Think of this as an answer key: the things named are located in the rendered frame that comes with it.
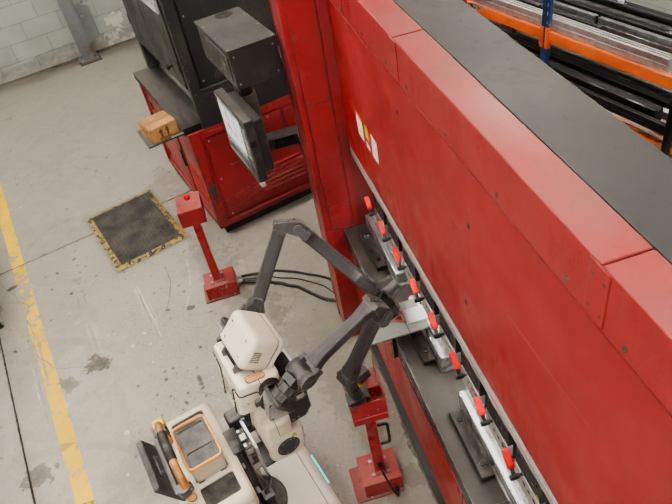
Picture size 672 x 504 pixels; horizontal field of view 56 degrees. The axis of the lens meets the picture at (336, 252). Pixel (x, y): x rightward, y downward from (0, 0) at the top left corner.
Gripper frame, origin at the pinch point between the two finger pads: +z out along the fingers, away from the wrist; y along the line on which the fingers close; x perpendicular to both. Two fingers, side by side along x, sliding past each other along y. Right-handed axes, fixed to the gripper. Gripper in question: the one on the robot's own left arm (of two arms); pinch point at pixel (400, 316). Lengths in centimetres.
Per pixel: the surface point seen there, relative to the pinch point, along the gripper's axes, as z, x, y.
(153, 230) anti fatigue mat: 26, 165, 257
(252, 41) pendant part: -96, -19, 101
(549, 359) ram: -72, -47, -102
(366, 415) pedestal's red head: 13.6, 36.7, -23.3
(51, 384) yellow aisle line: -6, 231, 122
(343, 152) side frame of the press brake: -29, -18, 85
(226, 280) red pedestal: 41, 114, 159
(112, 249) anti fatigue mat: 10, 195, 247
